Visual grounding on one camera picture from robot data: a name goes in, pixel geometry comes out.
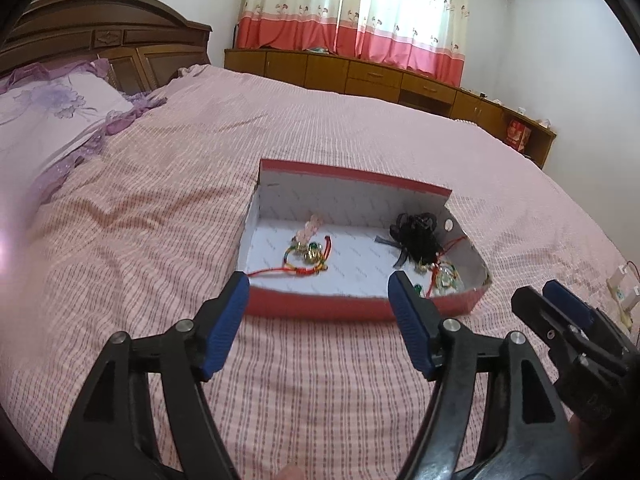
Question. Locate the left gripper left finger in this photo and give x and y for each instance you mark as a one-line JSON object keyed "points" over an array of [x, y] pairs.
{"points": [[110, 432]]}

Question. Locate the purple floral pillow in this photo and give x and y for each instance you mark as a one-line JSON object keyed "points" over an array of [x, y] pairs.
{"points": [[51, 117]]}

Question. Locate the pink white curtain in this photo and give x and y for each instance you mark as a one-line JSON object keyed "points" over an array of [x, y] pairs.
{"points": [[425, 36]]}

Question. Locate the long wooden cabinet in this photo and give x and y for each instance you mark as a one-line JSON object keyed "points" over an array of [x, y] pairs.
{"points": [[327, 72]]}

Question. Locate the red cardboard box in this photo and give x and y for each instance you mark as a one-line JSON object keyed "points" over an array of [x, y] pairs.
{"points": [[344, 210]]}

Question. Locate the black feather hair clip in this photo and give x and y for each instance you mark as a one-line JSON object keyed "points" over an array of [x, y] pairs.
{"points": [[414, 235]]}

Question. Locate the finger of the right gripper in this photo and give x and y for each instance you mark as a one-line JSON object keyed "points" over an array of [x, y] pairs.
{"points": [[594, 324], [563, 340]]}

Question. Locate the multicolour bead bracelet gold charm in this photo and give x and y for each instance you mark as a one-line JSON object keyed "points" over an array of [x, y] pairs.
{"points": [[312, 255]]}

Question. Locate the dark wooden headboard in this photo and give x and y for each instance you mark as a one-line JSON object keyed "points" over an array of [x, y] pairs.
{"points": [[145, 42]]}

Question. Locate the red box on shelf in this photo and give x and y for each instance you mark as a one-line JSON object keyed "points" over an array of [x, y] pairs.
{"points": [[517, 135]]}

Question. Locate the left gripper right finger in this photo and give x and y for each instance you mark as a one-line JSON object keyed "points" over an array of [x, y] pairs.
{"points": [[493, 413]]}

